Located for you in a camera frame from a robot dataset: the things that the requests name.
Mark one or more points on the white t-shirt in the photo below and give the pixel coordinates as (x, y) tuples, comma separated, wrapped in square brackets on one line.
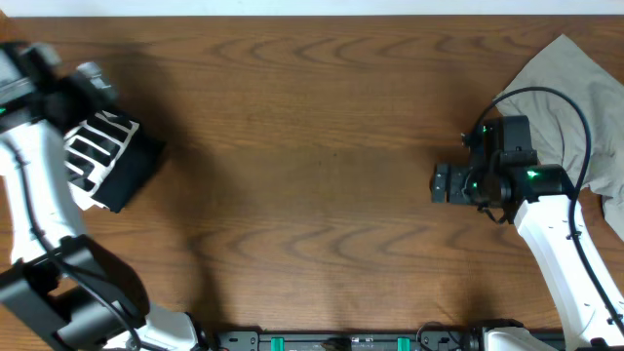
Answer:
[(93, 149)]

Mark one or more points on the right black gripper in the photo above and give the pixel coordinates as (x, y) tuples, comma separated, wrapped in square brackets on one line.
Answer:
[(439, 182)]

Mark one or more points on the grey-olive garment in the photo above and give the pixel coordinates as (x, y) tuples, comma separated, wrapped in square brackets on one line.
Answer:
[(556, 130)]

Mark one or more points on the black folded garment red trim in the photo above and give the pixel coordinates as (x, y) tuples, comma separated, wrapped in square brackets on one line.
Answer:
[(136, 165)]

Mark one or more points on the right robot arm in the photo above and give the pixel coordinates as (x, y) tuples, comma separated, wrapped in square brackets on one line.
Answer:
[(539, 202)]

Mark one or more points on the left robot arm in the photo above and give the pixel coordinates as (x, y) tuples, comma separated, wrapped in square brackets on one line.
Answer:
[(71, 291)]

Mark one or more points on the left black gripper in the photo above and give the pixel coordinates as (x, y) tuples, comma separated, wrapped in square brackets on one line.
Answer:
[(68, 104)]

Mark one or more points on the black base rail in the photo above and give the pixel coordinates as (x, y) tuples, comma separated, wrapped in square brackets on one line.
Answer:
[(431, 336)]

